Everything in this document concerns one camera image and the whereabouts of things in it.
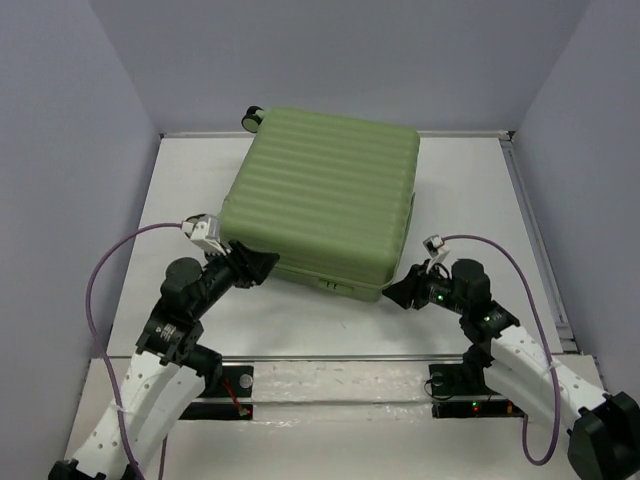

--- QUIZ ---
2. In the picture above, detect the aluminium rail across table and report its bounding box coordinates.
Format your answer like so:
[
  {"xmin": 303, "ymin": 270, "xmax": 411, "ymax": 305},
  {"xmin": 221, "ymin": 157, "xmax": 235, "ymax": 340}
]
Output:
[{"xmin": 87, "ymin": 352, "xmax": 471, "ymax": 364}]

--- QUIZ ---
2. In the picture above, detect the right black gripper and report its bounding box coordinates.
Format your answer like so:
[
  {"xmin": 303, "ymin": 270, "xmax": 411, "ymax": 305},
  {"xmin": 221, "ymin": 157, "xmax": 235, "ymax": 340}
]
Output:
[{"xmin": 380, "ymin": 258, "xmax": 468, "ymax": 315}]

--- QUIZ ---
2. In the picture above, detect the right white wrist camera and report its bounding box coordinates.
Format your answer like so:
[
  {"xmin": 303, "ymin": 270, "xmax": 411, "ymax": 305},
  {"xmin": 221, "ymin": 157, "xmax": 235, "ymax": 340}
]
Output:
[{"xmin": 423, "ymin": 235, "xmax": 449, "ymax": 272}]

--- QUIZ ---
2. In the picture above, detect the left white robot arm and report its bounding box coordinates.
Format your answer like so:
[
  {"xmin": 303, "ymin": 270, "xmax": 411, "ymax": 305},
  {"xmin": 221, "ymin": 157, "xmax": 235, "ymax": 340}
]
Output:
[{"xmin": 48, "ymin": 241, "xmax": 280, "ymax": 479}]

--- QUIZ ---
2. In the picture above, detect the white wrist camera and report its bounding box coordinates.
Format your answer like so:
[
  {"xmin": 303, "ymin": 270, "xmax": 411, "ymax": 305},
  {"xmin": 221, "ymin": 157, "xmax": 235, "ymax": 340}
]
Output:
[
  {"xmin": 181, "ymin": 214, "xmax": 226, "ymax": 255},
  {"xmin": 423, "ymin": 235, "xmax": 449, "ymax": 272}
]

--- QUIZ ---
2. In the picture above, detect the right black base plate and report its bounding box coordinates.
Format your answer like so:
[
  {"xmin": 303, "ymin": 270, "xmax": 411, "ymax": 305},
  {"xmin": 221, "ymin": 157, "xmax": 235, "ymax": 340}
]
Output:
[{"xmin": 423, "ymin": 363, "xmax": 523, "ymax": 420}]

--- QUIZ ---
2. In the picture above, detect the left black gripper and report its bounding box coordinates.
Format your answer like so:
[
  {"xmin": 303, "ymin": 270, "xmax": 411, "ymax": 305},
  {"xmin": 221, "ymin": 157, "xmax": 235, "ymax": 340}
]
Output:
[{"xmin": 191, "ymin": 237, "xmax": 280, "ymax": 316}]

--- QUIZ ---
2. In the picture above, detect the green hard-shell suitcase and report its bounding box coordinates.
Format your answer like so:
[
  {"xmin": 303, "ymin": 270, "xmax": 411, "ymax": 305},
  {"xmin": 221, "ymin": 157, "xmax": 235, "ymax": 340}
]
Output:
[{"xmin": 219, "ymin": 106, "xmax": 421, "ymax": 302}]

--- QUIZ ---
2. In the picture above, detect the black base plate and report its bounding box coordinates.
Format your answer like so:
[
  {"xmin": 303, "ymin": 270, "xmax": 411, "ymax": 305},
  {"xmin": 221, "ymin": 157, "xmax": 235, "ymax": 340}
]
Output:
[
  {"xmin": 423, "ymin": 363, "xmax": 523, "ymax": 420},
  {"xmin": 180, "ymin": 364, "xmax": 254, "ymax": 421}
]

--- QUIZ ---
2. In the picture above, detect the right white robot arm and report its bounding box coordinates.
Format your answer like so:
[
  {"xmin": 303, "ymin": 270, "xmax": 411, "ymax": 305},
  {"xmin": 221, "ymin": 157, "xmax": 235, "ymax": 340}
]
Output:
[{"xmin": 383, "ymin": 259, "xmax": 639, "ymax": 479}]

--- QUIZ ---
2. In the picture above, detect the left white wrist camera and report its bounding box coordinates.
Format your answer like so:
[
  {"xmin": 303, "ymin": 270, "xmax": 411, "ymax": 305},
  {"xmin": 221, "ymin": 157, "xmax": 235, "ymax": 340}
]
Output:
[{"xmin": 181, "ymin": 214, "xmax": 226, "ymax": 255}]

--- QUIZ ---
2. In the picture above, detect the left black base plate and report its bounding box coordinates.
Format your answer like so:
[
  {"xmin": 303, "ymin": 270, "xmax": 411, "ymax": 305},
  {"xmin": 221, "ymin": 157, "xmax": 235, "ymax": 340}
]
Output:
[{"xmin": 180, "ymin": 364, "xmax": 254, "ymax": 421}]

